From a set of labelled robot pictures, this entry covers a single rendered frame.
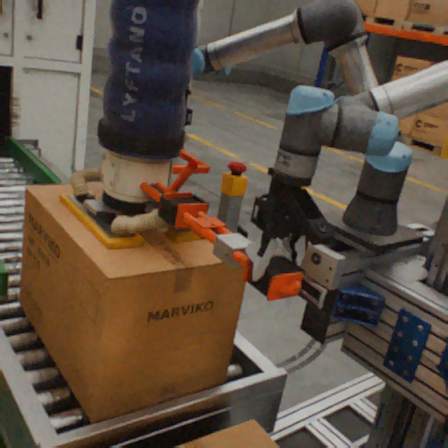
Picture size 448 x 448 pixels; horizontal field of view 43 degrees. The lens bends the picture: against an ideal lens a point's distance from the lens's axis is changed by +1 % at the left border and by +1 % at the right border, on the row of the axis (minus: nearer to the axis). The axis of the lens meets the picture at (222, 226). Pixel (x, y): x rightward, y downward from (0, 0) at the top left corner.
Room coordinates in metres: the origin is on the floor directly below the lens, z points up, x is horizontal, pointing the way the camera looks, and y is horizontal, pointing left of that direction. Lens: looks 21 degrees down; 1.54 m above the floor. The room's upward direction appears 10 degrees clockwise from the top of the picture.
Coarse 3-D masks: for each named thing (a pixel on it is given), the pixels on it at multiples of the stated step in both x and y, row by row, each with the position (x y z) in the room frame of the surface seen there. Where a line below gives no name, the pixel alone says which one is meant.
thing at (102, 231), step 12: (72, 204) 1.45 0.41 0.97; (84, 204) 1.45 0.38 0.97; (84, 216) 1.38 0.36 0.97; (96, 216) 1.38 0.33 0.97; (108, 216) 1.34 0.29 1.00; (96, 228) 1.32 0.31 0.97; (108, 228) 1.32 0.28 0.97; (108, 240) 1.26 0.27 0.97; (120, 240) 1.27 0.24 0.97; (132, 240) 1.28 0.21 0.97
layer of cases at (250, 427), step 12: (252, 420) 1.23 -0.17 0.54; (216, 432) 1.16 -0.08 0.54; (228, 432) 1.17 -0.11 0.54; (240, 432) 1.18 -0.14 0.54; (252, 432) 1.19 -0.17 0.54; (264, 432) 1.19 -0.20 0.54; (192, 444) 1.11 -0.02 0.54; (204, 444) 1.11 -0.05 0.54; (216, 444) 1.12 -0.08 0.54; (228, 444) 1.13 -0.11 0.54; (240, 444) 1.14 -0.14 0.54; (252, 444) 1.14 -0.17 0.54; (264, 444) 1.15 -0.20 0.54; (276, 444) 1.16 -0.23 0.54
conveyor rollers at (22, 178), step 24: (0, 168) 2.82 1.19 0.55; (24, 168) 2.90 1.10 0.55; (0, 192) 2.55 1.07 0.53; (24, 192) 2.55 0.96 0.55; (0, 216) 2.22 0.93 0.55; (0, 240) 2.03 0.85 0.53; (0, 312) 1.53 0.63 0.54; (24, 312) 1.56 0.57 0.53; (24, 336) 1.41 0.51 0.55; (24, 360) 1.31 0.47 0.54; (48, 360) 1.35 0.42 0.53; (48, 384) 1.26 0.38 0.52; (48, 408) 1.17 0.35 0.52
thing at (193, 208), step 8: (176, 192) 1.30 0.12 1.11; (184, 192) 1.31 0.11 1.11; (160, 200) 1.26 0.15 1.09; (168, 200) 1.24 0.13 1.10; (176, 200) 1.28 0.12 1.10; (184, 200) 1.29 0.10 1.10; (192, 200) 1.30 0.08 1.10; (200, 200) 1.29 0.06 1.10; (160, 208) 1.27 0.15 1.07; (168, 208) 1.23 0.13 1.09; (176, 208) 1.22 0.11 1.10; (184, 208) 1.22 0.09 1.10; (192, 208) 1.23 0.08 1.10; (200, 208) 1.25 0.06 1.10; (160, 216) 1.25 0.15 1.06; (168, 216) 1.23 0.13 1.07; (176, 216) 1.21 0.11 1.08; (176, 224) 1.21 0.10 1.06; (184, 224) 1.22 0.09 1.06
